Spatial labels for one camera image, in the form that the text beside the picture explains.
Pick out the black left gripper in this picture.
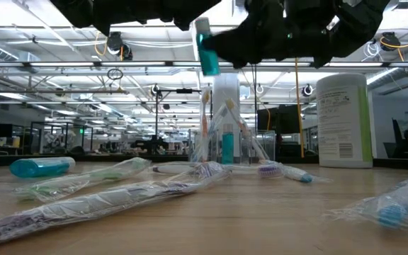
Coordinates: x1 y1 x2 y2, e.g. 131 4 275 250
92 0 222 36

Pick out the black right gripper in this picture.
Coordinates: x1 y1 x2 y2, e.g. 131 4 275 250
202 0 338 69

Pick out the teal tube aloft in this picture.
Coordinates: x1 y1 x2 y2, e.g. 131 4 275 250
193 16 222 77

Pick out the purple toothbrush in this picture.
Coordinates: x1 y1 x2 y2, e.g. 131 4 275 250
151 159 285 179

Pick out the green toothbrush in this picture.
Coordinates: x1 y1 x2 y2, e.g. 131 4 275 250
12 157 152 203

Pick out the white toothbrush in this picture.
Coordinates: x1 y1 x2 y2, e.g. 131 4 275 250
0 161 232 251

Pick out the white building pillar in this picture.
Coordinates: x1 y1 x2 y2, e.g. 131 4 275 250
212 72 242 159

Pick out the black ceiling-mounted device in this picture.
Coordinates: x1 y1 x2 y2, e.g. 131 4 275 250
105 30 134 62
380 30 402 52

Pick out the black computer monitor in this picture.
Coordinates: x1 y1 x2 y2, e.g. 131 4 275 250
256 104 300 135

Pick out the clear acrylic organizer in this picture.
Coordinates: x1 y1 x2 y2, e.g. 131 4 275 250
188 129 278 166

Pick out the white wipes canister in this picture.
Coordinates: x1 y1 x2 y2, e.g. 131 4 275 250
316 72 374 169

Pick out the yellow hanging cable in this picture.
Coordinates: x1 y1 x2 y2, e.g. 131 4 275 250
294 56 306 159

